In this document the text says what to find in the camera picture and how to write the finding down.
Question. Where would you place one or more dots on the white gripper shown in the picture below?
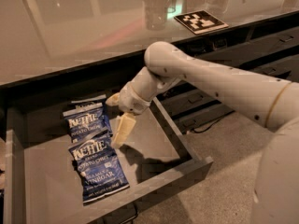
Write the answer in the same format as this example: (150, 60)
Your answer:
(133, 99)

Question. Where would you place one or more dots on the blue kettle chip bag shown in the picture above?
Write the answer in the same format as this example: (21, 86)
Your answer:
(85, 120)
(99, 168)
(91, 101)

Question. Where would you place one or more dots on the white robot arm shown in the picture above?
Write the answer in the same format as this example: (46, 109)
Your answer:
(271, 102)

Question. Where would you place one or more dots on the middle right closed drawer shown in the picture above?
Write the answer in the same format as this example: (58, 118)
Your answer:
(184, 99)

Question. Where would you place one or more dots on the closed drawer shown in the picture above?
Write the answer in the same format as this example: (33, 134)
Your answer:
(184, 99)
(200, 115)
(245, 48)

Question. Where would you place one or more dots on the lower right closed drawer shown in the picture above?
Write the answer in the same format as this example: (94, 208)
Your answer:
(200, 115)

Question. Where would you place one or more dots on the open grey top drawer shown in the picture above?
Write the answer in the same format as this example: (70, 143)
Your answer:
(53, 179)

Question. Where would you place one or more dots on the upper right closed drawer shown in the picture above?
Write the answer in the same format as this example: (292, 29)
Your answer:
(245, 48)

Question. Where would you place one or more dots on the black white fiducial marker tile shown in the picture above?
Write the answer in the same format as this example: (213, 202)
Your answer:
(200, 22)

